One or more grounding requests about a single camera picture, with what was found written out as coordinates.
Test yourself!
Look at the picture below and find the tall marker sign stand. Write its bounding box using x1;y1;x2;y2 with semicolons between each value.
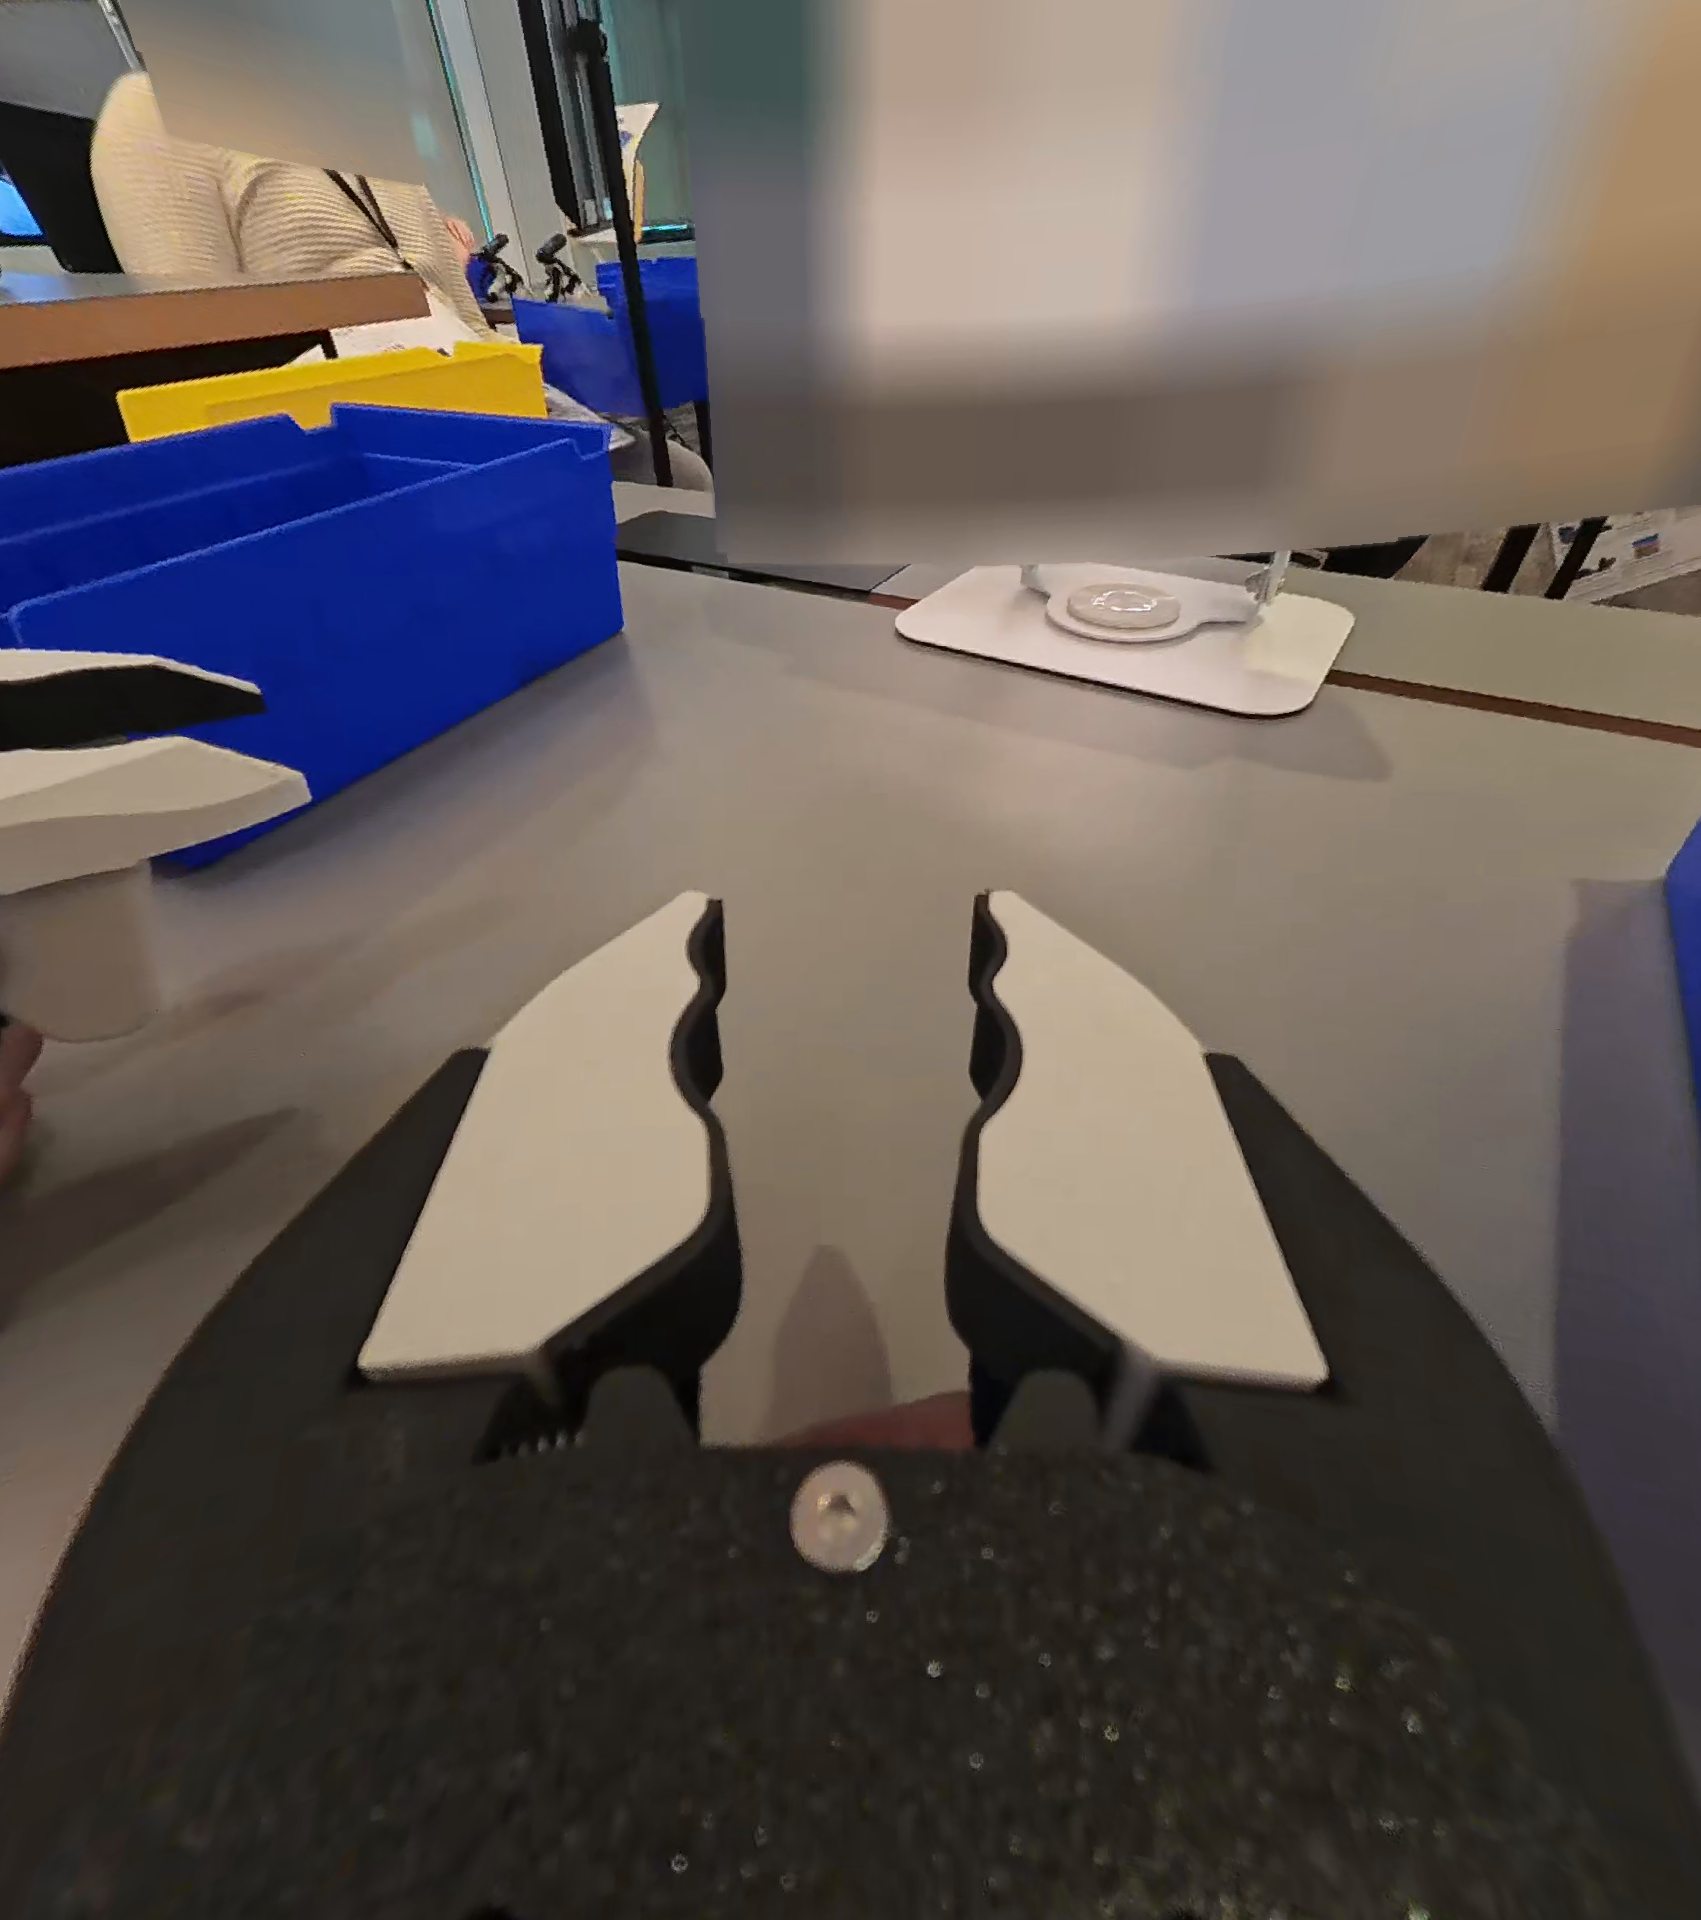
520;0;678;491

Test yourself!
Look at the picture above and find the white printed box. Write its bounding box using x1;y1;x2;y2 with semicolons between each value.
1555;494;1701;607

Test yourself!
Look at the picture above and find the yellow storage bin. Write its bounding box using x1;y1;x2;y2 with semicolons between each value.
114;342;549;444

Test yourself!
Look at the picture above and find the grey wood-edged table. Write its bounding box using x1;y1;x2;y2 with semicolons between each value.
610;481;1701;753

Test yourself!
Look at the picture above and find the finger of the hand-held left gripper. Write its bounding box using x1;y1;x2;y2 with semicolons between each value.
0;732;312;1045
0;648;266;768

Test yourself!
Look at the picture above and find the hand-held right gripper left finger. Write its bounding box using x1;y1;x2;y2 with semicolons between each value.
358;892;742;1451

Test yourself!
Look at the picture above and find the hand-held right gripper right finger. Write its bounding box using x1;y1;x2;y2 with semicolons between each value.
946;889;1334;1451

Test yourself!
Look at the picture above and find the black table panel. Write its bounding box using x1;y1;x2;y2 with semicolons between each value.
616;511;913;591

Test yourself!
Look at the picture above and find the wooden instruction board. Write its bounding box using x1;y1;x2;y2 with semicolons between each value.
614;103;665;235

